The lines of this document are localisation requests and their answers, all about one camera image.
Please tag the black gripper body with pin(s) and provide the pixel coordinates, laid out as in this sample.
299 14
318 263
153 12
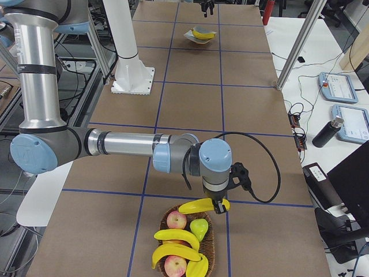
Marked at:
216 196
205 6

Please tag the yellow banana top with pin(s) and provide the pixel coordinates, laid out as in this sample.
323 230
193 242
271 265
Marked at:
203 34

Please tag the yellow banana large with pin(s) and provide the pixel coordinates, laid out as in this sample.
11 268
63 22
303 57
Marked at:
174 250

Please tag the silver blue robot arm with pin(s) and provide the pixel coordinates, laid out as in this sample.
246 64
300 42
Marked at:
45 141

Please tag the woven wicker basket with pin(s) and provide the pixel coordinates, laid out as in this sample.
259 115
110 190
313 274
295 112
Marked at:
206 246

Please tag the green pear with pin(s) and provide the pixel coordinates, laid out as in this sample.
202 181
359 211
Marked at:
199 227

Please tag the red apple far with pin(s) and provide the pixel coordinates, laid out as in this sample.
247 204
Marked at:
176 220

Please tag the red apple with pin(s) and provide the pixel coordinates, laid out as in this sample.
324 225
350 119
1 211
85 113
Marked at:
175 266
176 220

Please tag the red yellow mango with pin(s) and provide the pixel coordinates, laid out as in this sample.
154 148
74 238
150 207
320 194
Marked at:
177 242

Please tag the red cylinder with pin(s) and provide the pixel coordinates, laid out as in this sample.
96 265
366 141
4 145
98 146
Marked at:
267 11

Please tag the red apple near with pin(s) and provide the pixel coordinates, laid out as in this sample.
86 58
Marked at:
175 266

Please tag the small circuit board near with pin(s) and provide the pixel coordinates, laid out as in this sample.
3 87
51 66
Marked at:
300 141

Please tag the small circuit board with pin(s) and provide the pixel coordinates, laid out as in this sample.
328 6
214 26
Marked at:
300 141
294 120

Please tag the small circuit board far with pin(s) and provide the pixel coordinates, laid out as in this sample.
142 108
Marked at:
294 120

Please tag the black water bottle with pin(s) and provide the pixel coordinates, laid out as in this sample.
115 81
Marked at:
327 132

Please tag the black monitor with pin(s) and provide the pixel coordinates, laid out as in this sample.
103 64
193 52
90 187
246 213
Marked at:
350 180

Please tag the teach pendant far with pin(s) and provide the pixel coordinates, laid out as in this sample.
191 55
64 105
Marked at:
337 87

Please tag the teach pendant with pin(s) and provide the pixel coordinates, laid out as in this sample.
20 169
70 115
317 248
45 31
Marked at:
337 87
355 127

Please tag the wooden plank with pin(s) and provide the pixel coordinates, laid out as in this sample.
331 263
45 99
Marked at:
357 13

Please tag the teach pendant near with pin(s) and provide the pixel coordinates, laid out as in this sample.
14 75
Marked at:
355 127

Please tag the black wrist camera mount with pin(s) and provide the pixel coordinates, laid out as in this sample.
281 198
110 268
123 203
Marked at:
239 177

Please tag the white pedestal column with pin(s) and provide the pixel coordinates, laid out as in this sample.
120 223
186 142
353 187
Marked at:
131 75

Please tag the aluminium frame post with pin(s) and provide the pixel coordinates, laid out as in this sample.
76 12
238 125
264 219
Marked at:
309 22

